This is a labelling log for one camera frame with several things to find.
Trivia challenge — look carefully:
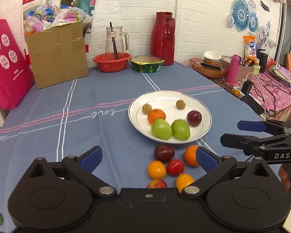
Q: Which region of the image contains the orange with long stem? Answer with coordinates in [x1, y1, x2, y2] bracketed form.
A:
[183, 139, 205, 168]

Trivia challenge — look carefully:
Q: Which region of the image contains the small orange front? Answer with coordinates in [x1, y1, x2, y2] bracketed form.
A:
[176, 174, 194, 193]

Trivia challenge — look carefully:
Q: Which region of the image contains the small orange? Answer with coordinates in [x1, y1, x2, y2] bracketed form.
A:
[232, 89, 240, 97]
[147, 160, 166, 179]
[176, 174, 194, 193]

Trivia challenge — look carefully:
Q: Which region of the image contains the bright red small fruit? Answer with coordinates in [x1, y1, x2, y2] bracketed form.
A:
[166, 159, 185, 176]

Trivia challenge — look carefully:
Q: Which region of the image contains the small green apple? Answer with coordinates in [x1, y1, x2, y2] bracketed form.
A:
[171, 119, 190, 141]

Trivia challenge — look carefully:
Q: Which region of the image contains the dark red plum front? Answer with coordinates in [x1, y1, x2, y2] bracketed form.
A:
[187, 110, 202, 127]

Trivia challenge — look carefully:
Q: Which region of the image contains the dark red plum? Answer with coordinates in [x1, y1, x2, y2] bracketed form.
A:
[187, 110, 202, 127]
[153, 144, 175, 163]

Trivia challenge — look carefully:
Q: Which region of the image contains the dark red plum back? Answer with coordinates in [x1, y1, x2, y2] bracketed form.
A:
[153, 144, 175, 163]

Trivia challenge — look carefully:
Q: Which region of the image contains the small orange back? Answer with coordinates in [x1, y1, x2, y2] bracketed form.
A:
[147, 160, 166, 179]

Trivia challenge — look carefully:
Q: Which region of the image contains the red yellow small fruit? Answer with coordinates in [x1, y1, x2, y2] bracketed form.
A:
[147, 179, 168, 189]

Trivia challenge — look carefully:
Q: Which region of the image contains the large green apple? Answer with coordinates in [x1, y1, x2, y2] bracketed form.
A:
[151, 118, 172, 140]

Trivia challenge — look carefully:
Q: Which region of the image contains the yellow longan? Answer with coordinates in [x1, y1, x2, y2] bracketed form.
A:
[142, 104, 152, 115]
[176, 99, 186, 110]

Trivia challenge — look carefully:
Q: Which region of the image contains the mandarin with green calyx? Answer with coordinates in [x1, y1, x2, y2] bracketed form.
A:
[147, 109, 166, 125]

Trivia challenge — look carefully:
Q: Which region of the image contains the pink floral table cover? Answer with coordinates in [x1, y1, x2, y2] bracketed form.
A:
[245, 71, 291, 122]

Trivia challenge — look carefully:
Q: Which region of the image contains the black power adapter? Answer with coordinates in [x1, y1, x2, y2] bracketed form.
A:
[241, 79, 253, 95]

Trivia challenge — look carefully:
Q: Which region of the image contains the small orange on side table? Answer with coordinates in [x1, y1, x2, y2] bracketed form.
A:
[232, 89, 240, 97]

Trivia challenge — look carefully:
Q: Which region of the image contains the black bottle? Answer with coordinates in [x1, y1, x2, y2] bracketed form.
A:
[256, 49, 268, 73]

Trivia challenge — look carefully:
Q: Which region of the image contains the pink thermos bottle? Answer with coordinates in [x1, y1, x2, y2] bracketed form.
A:
[225, 54, 242, 86]

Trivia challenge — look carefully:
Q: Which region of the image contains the orange snack bag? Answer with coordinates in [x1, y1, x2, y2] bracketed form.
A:
[243, 35, 256, 61]

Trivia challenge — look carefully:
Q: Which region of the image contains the white round plate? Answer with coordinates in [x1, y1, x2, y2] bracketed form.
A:
[128, 90, 212, 144]

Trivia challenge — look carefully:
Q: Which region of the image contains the red plastic basket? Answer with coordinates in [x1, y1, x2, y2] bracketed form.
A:
[93, 53, 132, 73]

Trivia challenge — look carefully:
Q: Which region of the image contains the pink tote bag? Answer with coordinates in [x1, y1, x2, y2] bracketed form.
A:
[0, 18, 34, 110]

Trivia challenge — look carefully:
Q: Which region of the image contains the brown cardboard box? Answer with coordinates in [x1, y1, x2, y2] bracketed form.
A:
[26, 23, 88, 89]

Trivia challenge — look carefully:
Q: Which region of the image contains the blue paper fan decoration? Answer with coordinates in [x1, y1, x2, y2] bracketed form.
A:
[228, 0, 259, 33]

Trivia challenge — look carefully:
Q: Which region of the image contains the black stirrer in pitcher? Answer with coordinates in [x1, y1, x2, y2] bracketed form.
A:
[109, 22, 118, 60]

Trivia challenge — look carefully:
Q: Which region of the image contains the green instant noodle bowl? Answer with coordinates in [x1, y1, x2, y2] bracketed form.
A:
[130, 55, 165, 73]

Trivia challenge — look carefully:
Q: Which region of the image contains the glass pitcher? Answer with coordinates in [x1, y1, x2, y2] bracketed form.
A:
[105, 26, 129, 53]

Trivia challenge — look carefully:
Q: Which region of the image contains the red thermos jug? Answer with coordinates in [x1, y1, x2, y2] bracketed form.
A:
[150, 12, 176, 66]

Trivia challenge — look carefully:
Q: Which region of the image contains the floral cloth in box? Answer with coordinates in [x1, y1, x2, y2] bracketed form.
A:
[23, 5, 92, 36]

